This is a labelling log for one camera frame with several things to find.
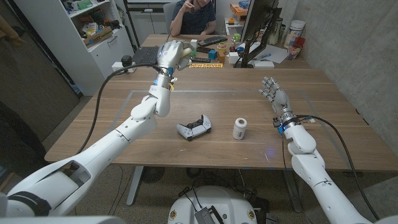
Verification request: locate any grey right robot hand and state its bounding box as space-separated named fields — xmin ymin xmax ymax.
xmin=258 ymin=76 xmax=295 ymax=125

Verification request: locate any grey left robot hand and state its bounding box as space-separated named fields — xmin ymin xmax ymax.
xmin=155 ymin=40 xmax=195 ymax=77

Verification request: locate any yellow sponge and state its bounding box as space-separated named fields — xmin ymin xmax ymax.
xmin=178 ymin=46 xmax=194 ymax=71

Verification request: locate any white black game controller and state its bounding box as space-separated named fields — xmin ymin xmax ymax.
xmin=176 ymin=114 xmax=213 ymax=141

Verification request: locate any black laptop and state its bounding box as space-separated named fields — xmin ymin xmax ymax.
xmin=131 ymin=45 xmax=161 ymax=66

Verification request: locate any white flat box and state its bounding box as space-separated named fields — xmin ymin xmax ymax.
xmin=253 ymin=60 xmax=275 ymax=69

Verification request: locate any yellow new driver sign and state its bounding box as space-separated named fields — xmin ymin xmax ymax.
xmin=188 ymin=63 xmax=224 ymax=69

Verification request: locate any grey office chair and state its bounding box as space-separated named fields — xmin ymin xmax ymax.
xmin=163 ymin=1 xmax=181 ymax=34

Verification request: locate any seated person in dark shirt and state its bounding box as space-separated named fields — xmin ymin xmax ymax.
xmin=170 ymin=0 xmax=217 ymax=37

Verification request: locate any black keyboard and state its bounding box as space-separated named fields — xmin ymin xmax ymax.
xmin=197 ymin=35 xmax=228 ymax=47

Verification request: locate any white paper sheet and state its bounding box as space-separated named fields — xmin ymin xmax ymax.
xmin=245 ymin=42 xmax=289 ymax=65

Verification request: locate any small white bottle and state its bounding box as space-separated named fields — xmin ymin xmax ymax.
xmin=232 ymin=117 xmax=248 ymax=141

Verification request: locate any white power strip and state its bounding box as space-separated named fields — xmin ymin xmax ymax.
xmin=111 ymin=61 xmax=137 ymax=73

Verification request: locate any pale bottle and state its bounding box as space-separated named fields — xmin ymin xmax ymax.
xmin=269 ymin=17 xmax=284 ymax=46

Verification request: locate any white round canister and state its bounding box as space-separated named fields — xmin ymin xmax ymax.
xmin=283 ymin=19 xmax=306 ymax=49

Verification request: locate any cardboard box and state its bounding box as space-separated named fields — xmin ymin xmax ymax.
xmin=82 ymin=26 xmax=114 ymax=47

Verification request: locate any black monitor with stand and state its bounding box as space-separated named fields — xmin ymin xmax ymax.
xmin=233 ymin=0 xmax=283 ymax=68

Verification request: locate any orange box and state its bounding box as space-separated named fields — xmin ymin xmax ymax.
xmin=229 ymin=2 xmax=249 ymax=17

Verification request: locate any white shelf cabinet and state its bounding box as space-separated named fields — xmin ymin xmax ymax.
xmin=14 ymin=0 xmax=135 ymax=96

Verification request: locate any grey table leg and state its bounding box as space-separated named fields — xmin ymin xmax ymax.
xmin=281 ymin=169 xmax=304 ymax=213

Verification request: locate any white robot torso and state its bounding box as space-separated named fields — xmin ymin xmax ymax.
xmin=167 ymin=185 xmax=259 ymax=224

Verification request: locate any white table leg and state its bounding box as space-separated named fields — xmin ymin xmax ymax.
xmin=126 ymin=166 xmax=144 ymax=207

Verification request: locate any grey ribbed module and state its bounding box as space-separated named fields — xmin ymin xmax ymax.
xmin=194 ymin=207 xmax=218 ymax=224

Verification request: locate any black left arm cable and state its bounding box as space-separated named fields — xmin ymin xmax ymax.
xmin=75 ymin=63 xmax=162 ymax=156

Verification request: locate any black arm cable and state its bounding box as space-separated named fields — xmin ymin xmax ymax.
xmin=295 ymin=114 xmax=381 ymax=222
xmin=75 ymin=63 xmax=162 ymax=156

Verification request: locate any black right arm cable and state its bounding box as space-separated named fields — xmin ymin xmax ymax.
xmin=295 ymin=114 xmax=381 ymax=222

